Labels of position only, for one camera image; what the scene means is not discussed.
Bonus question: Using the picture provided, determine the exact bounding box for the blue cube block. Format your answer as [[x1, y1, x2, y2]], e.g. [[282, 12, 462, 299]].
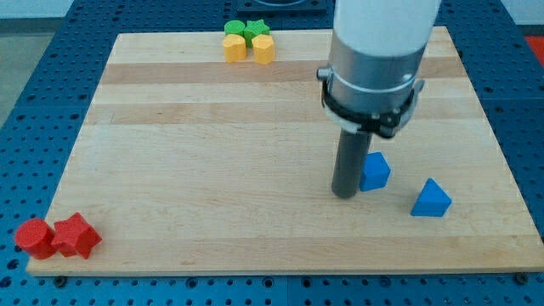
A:
[[360, 151, 391, 191]]

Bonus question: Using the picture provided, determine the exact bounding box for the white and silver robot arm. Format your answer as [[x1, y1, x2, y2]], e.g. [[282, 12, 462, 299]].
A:
[[317, 0, 441, 138]]

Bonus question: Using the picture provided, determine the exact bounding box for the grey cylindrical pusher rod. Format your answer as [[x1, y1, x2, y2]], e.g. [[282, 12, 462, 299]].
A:
[[331, 130, 372, 199]]

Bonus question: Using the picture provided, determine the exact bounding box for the wooden board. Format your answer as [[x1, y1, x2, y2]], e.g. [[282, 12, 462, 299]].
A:
[[26, 26, 543, 276]]

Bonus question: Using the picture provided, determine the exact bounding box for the yellow hexagon block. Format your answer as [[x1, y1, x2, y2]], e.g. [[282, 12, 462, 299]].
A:
[[252, 34, 275, 65]]

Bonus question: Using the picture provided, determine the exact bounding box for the yellow heart block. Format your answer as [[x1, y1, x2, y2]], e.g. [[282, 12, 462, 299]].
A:
[[222, 34, 247, 63]]

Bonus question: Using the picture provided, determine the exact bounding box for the green star block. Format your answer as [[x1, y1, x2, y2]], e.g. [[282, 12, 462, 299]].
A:
[[243, 20, 270, 48]]

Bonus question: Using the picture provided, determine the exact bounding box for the green cylinder block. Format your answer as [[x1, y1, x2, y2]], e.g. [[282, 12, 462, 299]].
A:
[[224, 20, 246, 37]]

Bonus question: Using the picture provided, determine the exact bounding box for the blue triangle block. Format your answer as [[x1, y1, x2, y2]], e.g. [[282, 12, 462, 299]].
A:
[[411, 178, 452, 218]]

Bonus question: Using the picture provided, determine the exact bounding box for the red star block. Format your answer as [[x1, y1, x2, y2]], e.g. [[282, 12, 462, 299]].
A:
[[51, 212, 102, 259]]

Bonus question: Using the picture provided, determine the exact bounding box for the red cylinder block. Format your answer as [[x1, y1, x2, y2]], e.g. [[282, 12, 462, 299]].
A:
[[14, 218, 56, 260]]

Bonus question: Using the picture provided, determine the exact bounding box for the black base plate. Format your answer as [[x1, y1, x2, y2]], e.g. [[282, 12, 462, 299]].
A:
[[235, 0, 327, 13]]

